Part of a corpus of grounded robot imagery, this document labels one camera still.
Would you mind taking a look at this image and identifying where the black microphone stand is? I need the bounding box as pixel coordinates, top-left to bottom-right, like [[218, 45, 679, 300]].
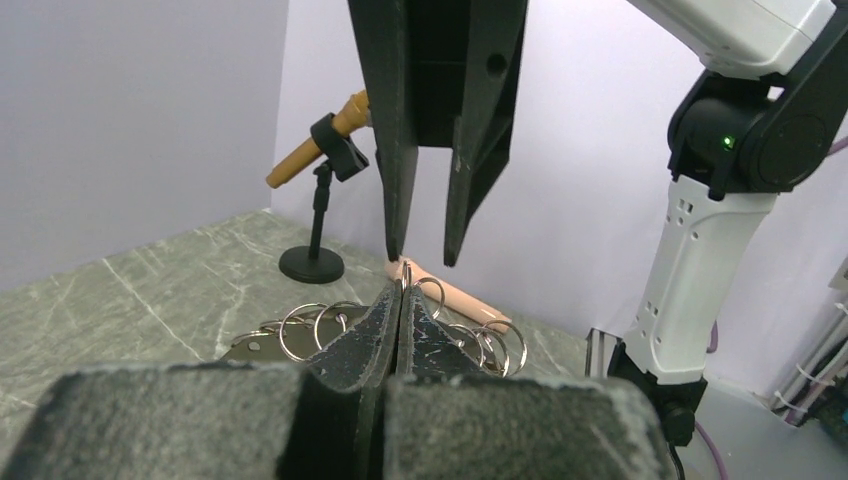
[[278, 112, 371, 285]]

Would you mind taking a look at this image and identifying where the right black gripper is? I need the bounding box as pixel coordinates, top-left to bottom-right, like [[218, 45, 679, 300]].
[[348, 0, 527, 267]]

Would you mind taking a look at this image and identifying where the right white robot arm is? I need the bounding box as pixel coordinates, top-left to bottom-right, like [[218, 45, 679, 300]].
[[348, 1, 847, 446]]

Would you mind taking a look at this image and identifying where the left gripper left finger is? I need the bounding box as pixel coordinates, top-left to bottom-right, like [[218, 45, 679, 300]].
[[0, 281, 403, 480]]

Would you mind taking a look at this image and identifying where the aluminium frame rail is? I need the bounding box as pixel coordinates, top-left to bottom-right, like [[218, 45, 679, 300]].
[[585, 328, 624, 378]]

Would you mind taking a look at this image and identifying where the round metal keyring disc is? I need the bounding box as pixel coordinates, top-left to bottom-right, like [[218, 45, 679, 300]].
[[222, 263, 529, 378]]

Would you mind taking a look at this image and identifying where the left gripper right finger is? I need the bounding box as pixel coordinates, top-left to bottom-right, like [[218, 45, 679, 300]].
[[380, 284, 677, 480]]

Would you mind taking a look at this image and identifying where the pink cylindrical object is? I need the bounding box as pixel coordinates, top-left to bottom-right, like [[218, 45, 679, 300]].
[[384, 257, 512, 333]]

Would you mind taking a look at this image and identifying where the gold microphone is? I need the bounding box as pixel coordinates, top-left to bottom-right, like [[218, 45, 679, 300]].
[[265, 90, 370, 189]]

